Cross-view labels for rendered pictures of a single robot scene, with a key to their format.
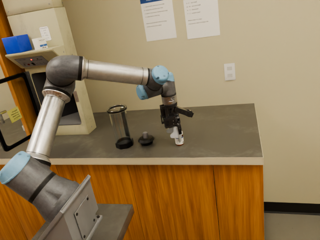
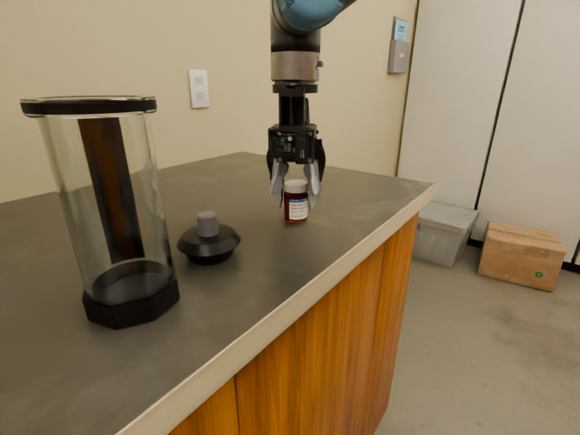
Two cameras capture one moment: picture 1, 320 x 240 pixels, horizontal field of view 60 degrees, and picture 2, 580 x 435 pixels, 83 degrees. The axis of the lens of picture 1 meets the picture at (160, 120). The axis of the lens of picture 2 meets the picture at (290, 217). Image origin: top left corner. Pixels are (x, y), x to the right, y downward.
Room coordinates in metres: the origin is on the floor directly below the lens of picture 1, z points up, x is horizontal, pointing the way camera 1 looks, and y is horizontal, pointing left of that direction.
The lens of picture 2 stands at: (1.13, 0.46, 1.18)
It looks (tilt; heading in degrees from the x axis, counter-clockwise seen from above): 22 degrees down; 290
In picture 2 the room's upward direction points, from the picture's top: straight up
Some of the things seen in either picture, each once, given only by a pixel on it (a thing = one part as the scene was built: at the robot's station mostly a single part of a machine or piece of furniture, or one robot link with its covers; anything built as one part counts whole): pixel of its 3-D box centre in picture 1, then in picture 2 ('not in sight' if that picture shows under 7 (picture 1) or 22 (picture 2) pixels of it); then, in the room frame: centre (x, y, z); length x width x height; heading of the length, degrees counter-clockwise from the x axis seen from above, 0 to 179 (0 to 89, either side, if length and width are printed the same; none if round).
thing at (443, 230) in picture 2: not in sight; (424, 229); (0.94, -1.98, 0.17); 0.60 x 0.42 x 0.33; 160
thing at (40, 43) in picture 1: (39, 43); not in sight; (1.64, 0.59, 1.54); 0.05 x 0.05 x 0.06; 58
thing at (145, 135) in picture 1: (145, 137); (208, 235); (1.39, 0.09, 0.97); 0.09 x 0.09 x 0.07
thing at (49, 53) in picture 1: (37, 58); not in sight; (1.65, 0.64, 1.46); 0.32 x 0.11 x 0.10; 72
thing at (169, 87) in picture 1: (166, 84); (295, 9); (1.31, -0.06, 1.27); 0.09 x 0.08 x 0.11; 116
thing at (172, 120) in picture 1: (170, 114); (294, 124); (1.31, -0.06, 1.12); 0.09 x 0.08 x 0.12; 102
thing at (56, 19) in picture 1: (61, 73); not in sight; (1.83, 0.58, 1.33); 0.32 x 0.25 x 0.77; 72
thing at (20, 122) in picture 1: (15, 111); not in sight; (1.60, 0.84, 1.19); 0.30 x 0.01 x 0.40; 152
